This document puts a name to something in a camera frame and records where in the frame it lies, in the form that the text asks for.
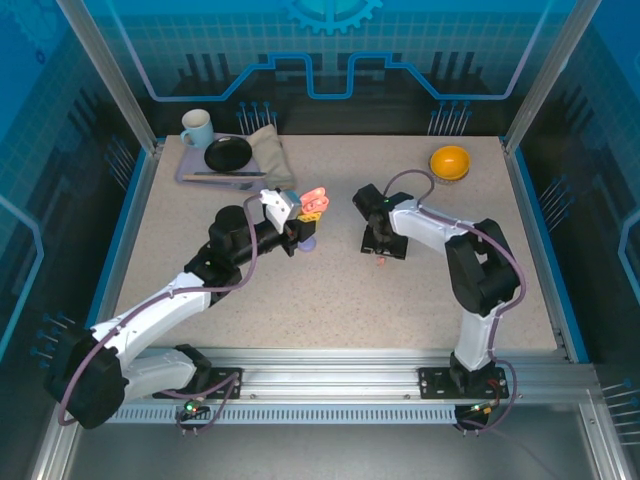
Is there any slotted cable duct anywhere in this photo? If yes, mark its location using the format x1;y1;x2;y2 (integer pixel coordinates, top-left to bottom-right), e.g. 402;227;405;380
107;405;459;424

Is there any aluminium frame post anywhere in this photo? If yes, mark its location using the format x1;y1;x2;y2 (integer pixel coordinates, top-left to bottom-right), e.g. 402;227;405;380
56;0;162;154
502;0;586;154

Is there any light blue mug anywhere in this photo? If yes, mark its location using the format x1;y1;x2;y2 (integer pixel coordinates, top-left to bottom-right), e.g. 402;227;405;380
179;108;216;150

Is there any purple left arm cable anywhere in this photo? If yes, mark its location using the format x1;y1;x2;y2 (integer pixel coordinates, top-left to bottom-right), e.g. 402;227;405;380
56;194;266;427

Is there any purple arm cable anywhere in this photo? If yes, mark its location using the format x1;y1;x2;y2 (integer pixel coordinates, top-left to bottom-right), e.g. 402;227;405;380
383;169;529;364
56;194;266;427

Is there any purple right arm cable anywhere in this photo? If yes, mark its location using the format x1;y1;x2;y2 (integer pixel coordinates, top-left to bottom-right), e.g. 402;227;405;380
383;169;529;364

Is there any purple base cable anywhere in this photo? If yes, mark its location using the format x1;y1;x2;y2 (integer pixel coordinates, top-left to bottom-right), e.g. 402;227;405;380
174;367;242;437
457;360;517;437

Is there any pink earbud charging case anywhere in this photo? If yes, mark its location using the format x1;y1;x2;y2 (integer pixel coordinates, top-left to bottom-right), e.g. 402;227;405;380
299;186;331;214

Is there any orange bowl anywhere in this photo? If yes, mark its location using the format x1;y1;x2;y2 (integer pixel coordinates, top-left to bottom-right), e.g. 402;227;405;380
430;144;471;180

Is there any lavender tray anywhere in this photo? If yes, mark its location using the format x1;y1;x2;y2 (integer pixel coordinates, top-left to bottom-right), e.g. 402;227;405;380
174;132;269;191

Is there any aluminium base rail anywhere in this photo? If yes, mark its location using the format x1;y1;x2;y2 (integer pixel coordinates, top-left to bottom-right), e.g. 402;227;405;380
122;347;596;401

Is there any black plate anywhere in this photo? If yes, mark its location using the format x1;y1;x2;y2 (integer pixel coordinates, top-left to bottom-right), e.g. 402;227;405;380
203;135;254;172

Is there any beige folded cloth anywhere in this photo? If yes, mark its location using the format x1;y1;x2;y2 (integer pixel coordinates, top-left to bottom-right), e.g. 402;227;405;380
247;123;296;190

